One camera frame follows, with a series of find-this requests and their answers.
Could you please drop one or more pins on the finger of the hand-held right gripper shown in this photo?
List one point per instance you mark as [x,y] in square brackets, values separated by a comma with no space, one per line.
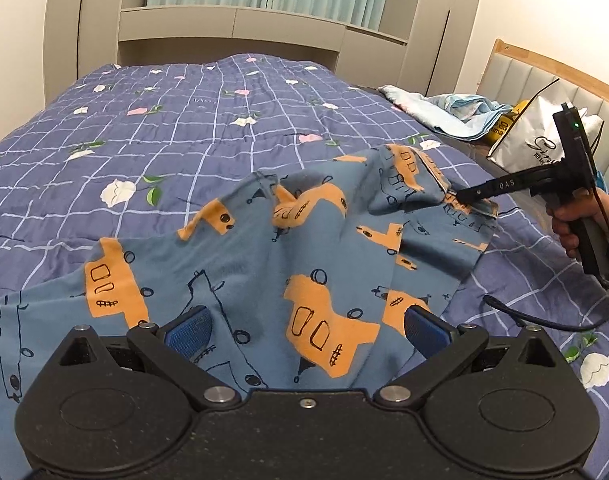
[499,187]

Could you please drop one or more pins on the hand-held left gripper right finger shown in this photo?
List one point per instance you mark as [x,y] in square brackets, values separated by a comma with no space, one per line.
[425,334]

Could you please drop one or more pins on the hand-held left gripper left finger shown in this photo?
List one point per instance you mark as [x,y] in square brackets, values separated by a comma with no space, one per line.
[190,334]

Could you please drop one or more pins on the blue pants with orange print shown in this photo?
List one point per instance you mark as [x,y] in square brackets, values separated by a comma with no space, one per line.
[264,260]

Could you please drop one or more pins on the person's right hand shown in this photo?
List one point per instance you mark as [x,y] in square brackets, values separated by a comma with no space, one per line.
[584,210]

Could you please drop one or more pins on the white shopping bag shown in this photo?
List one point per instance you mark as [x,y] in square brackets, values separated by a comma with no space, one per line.
[529,135]

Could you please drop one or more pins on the yellow packet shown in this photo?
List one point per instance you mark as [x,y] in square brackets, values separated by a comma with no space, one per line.
[504,125]

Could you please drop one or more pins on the light blue crumpled cloth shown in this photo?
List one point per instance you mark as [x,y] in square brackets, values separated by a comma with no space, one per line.
[449,110]

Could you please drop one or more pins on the blue checked floral quilt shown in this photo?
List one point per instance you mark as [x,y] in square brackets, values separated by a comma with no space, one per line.
[194,125]

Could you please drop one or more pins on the beige built-in cabinet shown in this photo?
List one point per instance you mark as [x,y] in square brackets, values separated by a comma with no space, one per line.
[184,27]

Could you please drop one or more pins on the padded headboard with wooden frame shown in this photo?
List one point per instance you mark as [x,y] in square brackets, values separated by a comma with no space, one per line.
[529,67]

